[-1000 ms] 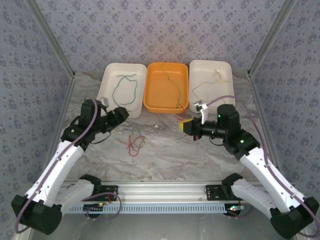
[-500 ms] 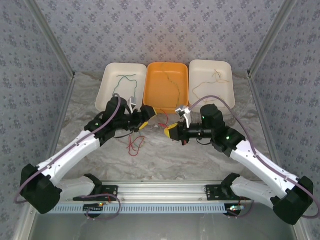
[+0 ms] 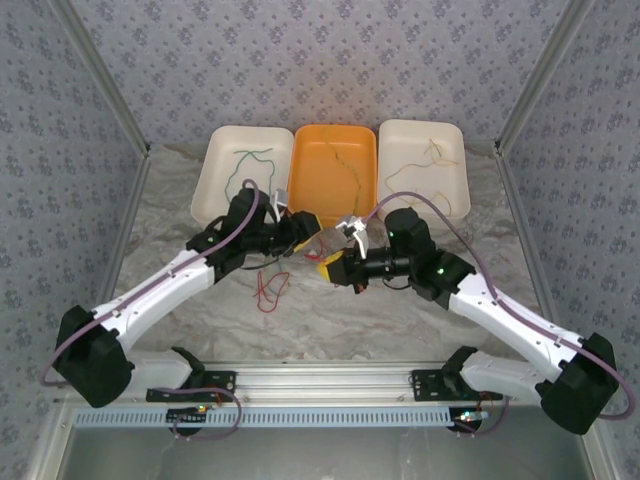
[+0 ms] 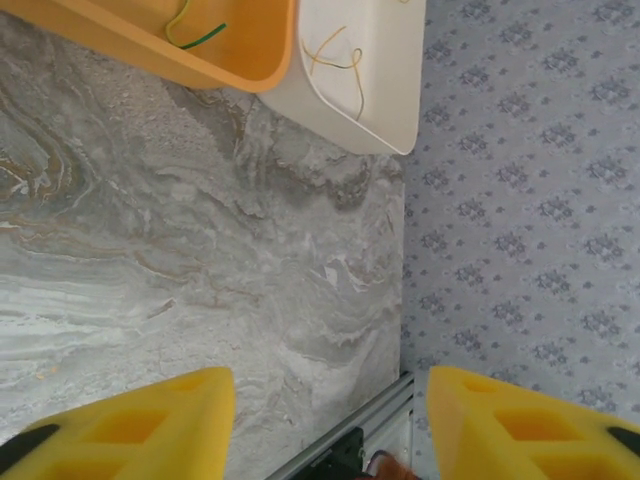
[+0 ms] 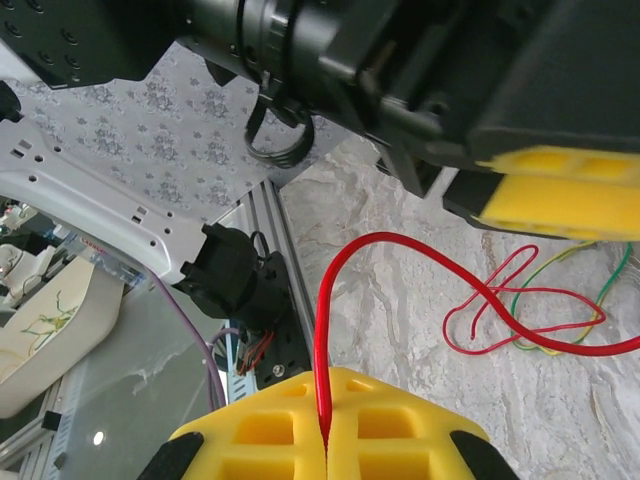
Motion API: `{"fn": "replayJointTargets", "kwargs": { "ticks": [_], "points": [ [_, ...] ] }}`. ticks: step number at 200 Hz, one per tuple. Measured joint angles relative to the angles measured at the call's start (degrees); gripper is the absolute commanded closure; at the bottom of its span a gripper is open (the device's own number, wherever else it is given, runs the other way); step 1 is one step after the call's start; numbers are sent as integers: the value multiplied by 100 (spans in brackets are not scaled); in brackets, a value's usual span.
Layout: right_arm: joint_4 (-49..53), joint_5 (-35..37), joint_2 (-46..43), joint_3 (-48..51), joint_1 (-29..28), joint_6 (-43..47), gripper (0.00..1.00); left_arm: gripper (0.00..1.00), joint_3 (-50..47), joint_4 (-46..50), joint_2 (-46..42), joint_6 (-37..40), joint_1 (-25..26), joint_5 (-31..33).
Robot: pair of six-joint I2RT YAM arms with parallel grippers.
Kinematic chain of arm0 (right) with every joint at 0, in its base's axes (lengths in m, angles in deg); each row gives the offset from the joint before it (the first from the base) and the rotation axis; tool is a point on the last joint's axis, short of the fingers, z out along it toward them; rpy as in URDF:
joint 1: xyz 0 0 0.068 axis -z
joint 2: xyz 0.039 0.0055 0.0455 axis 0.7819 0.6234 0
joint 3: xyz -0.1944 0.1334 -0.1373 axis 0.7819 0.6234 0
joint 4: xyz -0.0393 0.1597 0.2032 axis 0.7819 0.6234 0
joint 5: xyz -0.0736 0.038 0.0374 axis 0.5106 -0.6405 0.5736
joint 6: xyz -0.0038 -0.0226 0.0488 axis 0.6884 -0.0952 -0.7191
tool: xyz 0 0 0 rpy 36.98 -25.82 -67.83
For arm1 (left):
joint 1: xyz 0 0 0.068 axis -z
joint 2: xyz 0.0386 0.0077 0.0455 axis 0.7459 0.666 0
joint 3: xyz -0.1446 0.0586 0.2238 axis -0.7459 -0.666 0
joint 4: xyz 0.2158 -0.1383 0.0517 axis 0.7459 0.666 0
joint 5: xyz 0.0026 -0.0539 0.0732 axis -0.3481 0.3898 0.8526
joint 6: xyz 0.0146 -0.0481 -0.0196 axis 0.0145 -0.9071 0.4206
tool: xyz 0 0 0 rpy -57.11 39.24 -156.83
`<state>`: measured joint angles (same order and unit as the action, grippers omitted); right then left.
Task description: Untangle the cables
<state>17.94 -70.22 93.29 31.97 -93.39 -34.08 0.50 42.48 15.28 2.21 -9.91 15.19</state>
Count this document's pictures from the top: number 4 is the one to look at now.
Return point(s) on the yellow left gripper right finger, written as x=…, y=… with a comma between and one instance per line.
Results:
x=460, y=415

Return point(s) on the white plastic tray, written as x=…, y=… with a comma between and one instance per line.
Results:
x=390, y=75

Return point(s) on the orange plastic tray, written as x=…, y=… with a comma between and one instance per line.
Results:
x=125, y=30

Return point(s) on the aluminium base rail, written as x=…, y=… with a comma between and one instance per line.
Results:
x=370, y=415

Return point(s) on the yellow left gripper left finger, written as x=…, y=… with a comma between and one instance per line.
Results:
x=200, y=400

